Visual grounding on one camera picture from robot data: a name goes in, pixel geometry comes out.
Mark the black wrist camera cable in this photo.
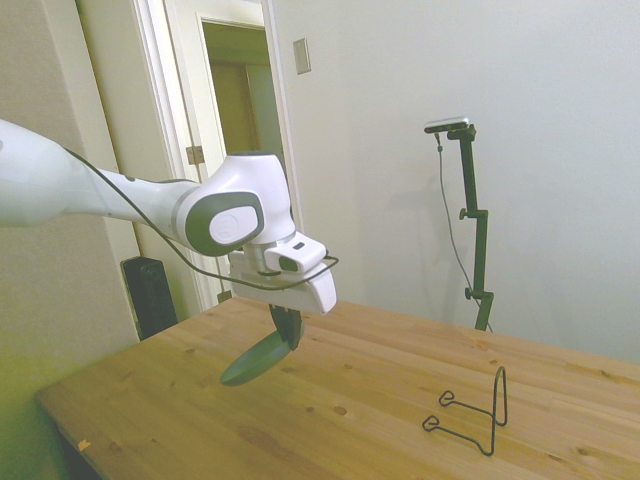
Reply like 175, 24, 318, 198
63, 147, 341, 292

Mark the black camera stand pole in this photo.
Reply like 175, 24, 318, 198
446, 125, 497, 332

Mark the silver exterior camera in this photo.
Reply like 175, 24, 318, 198
423, 115, 473, 136

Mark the beige wall switch plate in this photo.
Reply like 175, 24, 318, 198
292, 37, 312, 77

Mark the black box on floor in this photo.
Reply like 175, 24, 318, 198
120, 255, 179, 342

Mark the white door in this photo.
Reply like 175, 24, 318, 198
74, 0, 207, 321

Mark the teal round plate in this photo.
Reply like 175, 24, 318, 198
219, 329, 294, 388

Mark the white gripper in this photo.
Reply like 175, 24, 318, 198
218, 249, 338, 352

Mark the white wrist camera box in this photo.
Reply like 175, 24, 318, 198
263, 232, 329, 274

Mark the black wire plate stand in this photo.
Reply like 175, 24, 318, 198
422, 365, 508, 458

